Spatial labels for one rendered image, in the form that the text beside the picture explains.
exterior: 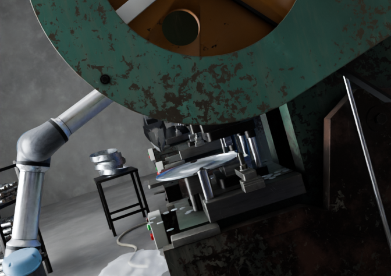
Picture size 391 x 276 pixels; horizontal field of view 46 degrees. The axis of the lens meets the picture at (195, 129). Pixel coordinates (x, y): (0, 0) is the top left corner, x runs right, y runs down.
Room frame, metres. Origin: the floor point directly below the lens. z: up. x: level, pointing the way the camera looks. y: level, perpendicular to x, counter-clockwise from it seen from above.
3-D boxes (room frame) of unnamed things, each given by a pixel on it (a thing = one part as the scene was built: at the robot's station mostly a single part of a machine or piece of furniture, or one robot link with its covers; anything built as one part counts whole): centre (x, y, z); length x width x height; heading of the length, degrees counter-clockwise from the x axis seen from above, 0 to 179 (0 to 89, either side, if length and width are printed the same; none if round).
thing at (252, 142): (1.47, -0.17, 0.81); 0.02 x 0.02 x 0.14
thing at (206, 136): (1.55, -0.10, 0.86); 0.20 x 0.16 x 0.05; 4
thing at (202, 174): (1.36, 0.02, 0.75); 0.03 x 0.03 x 0.10; 4
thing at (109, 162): (4.51, 0.89, 0.40); 0.45 x 0.40 x 0.79; 16
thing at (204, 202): (1.55, -0.10, 0.68); 0.45 x 0.30 x 0.06; 4
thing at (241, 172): (1.38, -0.11, 0.76); 0.17 x 0.06 x 0.10; 4
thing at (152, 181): (1.53, 0.08, 0.72); 0.25 x 0.14 x 0.14; 94
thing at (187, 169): (1.54, 0.03, 0.78); 0.29 x 0.29 x 0.01
